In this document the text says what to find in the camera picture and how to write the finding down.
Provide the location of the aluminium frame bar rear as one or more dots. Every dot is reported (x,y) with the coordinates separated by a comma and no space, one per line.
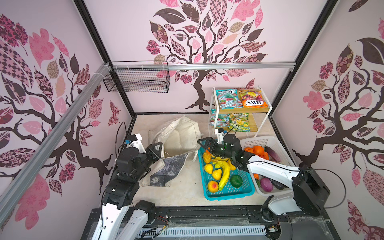
(211,66)

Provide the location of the lower green white candy bag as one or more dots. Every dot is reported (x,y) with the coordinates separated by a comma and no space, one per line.
(222,121)

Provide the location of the purple red onion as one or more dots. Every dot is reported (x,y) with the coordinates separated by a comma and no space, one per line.
(266,185)

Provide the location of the brownish yellow mango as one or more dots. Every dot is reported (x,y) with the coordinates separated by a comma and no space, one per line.
(207,158)

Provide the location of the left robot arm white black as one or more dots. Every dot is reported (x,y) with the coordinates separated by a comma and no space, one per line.
(118,219)

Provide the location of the orange Fox's candy bag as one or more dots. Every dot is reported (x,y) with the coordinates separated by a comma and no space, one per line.
(252,99)

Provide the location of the red yellow peach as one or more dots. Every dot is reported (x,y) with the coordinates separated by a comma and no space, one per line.
(213,186)

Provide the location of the orange bell pepper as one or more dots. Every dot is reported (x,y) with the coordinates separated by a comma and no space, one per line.
(248,149)

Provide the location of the white slotted cable duct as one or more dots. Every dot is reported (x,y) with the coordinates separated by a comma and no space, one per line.
(194,232)

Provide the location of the orange tomato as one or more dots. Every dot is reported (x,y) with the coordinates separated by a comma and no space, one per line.
(259,151)

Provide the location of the green bell pepper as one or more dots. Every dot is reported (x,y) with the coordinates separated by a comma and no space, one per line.
(236,181)

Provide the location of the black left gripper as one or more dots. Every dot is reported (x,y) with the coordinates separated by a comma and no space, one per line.
(156,154)

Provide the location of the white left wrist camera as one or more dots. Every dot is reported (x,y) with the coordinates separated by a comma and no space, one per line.
(136,142)

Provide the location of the lower yellow green candy bag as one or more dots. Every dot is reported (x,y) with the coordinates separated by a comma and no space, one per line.
(240,122)

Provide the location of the white wooden two-tier shelf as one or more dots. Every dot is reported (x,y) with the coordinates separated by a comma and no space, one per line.
(257,116)

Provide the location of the aluminium frame bar left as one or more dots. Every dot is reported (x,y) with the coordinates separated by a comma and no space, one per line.
(24,179)

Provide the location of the aluminium frame bar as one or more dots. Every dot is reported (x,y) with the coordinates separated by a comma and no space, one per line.
(24,179)
(211,66)

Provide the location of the black wire wall basket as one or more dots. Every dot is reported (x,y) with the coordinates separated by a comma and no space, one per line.
(138,77)

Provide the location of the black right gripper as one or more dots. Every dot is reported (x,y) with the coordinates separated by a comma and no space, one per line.
(210,142)

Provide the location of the green white candy bag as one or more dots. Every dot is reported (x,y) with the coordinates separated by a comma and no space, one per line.
(228,99)
(222,121)

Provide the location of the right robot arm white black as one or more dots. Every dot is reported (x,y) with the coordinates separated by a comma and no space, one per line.
(307,191)

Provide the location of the purple eggplant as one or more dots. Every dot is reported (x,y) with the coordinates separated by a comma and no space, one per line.
(273,154)

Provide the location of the cream canvas grocery bag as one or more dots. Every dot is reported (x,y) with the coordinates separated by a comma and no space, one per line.
(179,138)

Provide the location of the white plastic vegetable basket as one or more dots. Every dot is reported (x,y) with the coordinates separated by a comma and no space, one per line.
(280,157)

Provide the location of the teal plastic fruit basket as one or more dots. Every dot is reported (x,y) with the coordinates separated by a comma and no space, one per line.
(229,192)

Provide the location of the yellow banana bunch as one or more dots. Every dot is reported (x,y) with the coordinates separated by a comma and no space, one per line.
(218,160)
(225,167)

